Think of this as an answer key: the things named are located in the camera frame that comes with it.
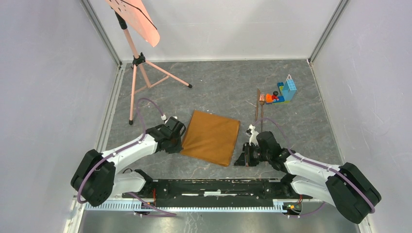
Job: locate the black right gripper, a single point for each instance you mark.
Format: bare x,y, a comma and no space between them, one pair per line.
245,159

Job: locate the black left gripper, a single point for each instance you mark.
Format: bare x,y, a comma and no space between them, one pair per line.
177,148

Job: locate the orange cloth napkin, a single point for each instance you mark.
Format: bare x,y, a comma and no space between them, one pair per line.
211,138

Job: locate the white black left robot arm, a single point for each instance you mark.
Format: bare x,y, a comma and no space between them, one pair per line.
101,175

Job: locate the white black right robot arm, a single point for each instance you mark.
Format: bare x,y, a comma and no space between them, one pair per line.
344,187

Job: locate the colourful toy brick build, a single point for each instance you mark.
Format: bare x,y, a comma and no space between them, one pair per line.
284,94

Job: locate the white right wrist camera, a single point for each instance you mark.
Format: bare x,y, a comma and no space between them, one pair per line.
251,131

